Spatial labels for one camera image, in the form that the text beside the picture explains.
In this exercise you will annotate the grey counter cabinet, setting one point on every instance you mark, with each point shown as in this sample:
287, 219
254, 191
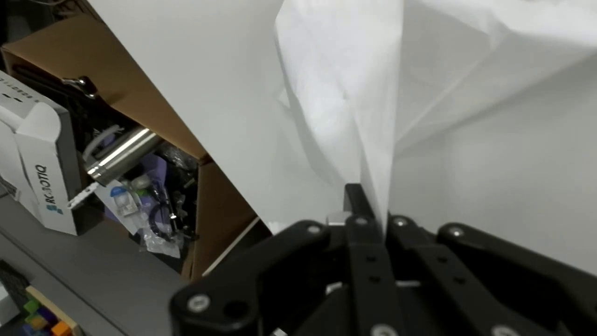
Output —
93, 281

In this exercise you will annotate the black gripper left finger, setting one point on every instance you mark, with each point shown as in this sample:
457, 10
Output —
299, 273

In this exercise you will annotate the open cardboard box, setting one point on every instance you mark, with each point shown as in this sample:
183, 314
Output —
86, 57

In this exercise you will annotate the white tissue sheet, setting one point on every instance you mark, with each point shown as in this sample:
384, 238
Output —
347, 94

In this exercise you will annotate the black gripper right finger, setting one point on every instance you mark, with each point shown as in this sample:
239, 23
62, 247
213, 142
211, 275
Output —
485, 281

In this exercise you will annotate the white electronic device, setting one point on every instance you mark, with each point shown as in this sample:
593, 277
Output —
37, 155

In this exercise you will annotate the shiny metal cylinder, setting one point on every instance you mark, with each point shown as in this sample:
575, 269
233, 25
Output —
121, 155

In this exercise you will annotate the colourful toy blocks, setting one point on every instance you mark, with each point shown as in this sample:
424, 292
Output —
43, 318

